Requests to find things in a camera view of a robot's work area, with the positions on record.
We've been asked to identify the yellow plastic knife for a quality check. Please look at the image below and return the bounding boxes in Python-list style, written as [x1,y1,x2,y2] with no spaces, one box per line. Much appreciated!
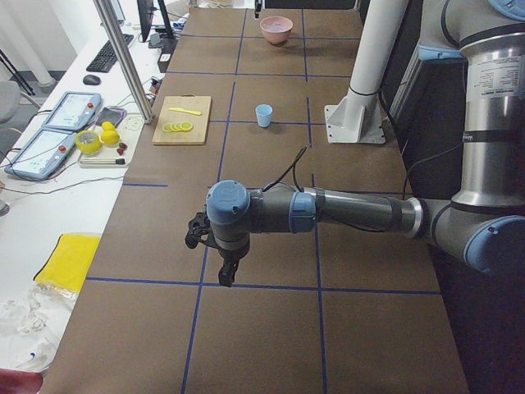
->
[168,107,203,116]

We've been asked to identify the white tray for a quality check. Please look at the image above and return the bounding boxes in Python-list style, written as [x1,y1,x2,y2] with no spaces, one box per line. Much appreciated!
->
[75,113,144,168]

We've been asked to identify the black keyboard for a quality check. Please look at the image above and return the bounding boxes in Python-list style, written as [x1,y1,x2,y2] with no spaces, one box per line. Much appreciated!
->
[86,41,117,73]

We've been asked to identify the dark wallet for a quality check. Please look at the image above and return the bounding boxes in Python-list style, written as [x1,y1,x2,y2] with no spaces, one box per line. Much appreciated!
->
[95,107,127,126]

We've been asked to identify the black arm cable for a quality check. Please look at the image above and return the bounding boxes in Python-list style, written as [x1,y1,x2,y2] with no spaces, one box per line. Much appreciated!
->
[262,146,411,233]

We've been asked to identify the yellow tape roll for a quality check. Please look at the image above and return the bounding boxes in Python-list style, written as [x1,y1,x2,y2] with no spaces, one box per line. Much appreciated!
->
[75,131,102,154]

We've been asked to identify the upper teach pendant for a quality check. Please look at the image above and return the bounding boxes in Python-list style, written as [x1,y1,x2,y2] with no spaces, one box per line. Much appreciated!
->
[43,91,103,131]

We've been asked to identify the whole yellow lemon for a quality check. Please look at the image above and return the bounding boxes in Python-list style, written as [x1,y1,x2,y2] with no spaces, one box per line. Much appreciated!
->
[100,131,120,146]

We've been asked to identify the aluminium frame post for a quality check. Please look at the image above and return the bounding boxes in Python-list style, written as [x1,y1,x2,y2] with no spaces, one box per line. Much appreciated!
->
[93,0,153,124]

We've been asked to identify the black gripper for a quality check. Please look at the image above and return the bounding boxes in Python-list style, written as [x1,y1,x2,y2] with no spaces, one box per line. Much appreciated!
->
[215,234,250,286]

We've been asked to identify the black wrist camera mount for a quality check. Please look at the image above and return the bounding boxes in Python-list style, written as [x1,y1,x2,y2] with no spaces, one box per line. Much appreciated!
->
[185,212,217,250]

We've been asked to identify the yellow cloth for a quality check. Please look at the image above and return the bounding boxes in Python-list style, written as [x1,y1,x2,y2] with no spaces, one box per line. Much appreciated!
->
[34,233,101,294]

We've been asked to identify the pink bowl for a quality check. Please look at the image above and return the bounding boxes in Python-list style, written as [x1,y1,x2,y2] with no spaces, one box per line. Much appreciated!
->
[259,16,294,44]

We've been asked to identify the black computer mouse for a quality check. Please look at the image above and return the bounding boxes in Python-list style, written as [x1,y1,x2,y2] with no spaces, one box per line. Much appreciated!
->
[83,75,101,86]

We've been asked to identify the strawberries on tray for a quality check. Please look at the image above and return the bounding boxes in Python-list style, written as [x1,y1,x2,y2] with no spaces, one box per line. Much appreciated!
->
[116,142,128,156]

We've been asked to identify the white mounting pole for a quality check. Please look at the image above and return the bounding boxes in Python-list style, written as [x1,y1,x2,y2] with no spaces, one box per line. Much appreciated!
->
[324,0,409,144]

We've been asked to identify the clear plastic bag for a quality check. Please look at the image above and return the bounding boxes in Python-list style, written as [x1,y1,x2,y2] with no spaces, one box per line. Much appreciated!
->
[1,284,78,373]

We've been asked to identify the red chair back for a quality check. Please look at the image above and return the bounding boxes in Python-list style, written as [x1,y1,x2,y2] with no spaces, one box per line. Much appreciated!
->
[1,369,43,394]

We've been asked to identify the lower teach pendant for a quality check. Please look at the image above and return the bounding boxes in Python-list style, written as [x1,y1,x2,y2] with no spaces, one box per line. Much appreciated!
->
[4,127,77,181]

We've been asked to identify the light blue cup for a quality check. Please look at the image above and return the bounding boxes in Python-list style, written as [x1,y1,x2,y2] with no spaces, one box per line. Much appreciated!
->
[255,103,273,128]

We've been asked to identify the wooden cutting board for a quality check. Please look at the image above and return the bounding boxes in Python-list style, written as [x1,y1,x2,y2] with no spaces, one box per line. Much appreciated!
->
[152,96,212,145]

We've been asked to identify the lemon slices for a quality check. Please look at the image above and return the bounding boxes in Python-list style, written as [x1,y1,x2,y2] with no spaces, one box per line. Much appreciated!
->
[162,121,194,133]

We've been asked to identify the teach pendant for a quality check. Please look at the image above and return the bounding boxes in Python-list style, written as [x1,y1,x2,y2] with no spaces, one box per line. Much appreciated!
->
[43,91,103,131]
[4,127,77,181]

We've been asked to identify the black handled tool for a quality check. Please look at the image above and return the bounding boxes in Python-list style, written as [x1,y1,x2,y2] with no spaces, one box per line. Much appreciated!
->
[79,158,126,166]

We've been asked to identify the black monitor stand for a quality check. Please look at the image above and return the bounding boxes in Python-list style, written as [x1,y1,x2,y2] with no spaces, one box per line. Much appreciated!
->
[136,0,178,49]

